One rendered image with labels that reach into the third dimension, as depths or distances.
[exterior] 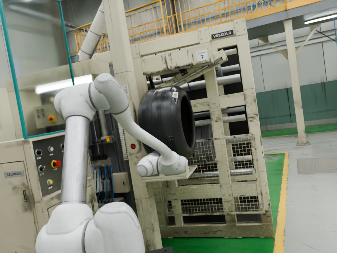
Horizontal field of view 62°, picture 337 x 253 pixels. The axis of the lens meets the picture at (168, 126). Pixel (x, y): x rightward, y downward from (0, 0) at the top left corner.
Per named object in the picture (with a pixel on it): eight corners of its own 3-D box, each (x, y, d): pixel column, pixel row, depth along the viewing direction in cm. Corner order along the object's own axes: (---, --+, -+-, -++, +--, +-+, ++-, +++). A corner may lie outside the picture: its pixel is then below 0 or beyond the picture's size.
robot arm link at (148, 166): (144, 169, 176) (164, 169, 172) (134, 180, 161) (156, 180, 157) (142, 153, 173) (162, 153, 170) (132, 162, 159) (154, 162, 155)
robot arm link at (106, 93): (131, 95, 138) (105, 100, 141) (117, 65, 126) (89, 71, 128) (128, 113, 129) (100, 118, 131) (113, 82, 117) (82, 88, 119)
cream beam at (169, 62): (142, 75, 246) (140, 58, 246) (152, 77, 270) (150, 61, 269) (211, 61, 228) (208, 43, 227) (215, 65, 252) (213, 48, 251)
